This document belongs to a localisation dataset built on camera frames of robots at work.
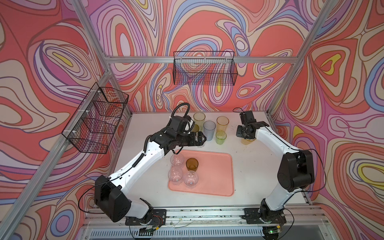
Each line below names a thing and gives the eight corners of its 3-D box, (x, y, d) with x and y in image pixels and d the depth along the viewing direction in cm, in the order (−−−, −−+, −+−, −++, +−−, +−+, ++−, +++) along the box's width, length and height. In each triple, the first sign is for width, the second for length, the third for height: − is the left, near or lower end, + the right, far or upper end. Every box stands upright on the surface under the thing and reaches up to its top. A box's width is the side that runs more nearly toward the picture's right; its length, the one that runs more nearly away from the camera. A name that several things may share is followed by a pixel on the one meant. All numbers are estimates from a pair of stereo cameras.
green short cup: (215, 144, 103) (217, 138, 97) (214, 137, 107) (216, 130, 101) (225, 144, 103) (227, 138, 97) (224, 137, 107) (226, 130, 101)
